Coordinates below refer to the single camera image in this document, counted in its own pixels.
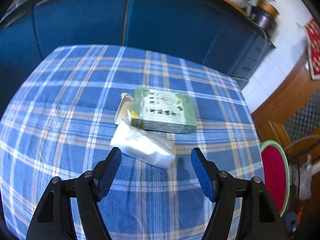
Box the clear plastic wrapper pack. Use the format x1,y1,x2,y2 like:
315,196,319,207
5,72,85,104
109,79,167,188
110,119,176,169

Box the blue kitchen cabinet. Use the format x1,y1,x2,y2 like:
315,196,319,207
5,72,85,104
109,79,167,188
1,0,274,111

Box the red basin green rim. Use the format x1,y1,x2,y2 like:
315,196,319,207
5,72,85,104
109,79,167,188
259,140,290,216

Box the clear plastic bag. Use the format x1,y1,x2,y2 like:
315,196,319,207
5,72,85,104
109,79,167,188
298,154,313,200

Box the blue plaid tablecloth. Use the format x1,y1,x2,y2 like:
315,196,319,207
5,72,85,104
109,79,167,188
1,45,263,239

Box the wooden door with glass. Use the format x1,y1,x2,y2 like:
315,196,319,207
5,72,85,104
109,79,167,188
252,53,319,163

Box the green tea box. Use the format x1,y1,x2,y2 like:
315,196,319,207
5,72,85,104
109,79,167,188
130,87,197,134

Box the black rice cooker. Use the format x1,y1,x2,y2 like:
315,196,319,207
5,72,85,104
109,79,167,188
249,6,278,38

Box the red patterned quilted cloth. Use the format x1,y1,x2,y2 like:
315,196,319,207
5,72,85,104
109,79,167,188
304,18,320,80

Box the brown pot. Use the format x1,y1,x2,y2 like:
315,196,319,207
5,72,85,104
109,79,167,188
257,0,279,18

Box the grey power cord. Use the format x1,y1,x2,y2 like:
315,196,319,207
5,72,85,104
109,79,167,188
254,24,269,63

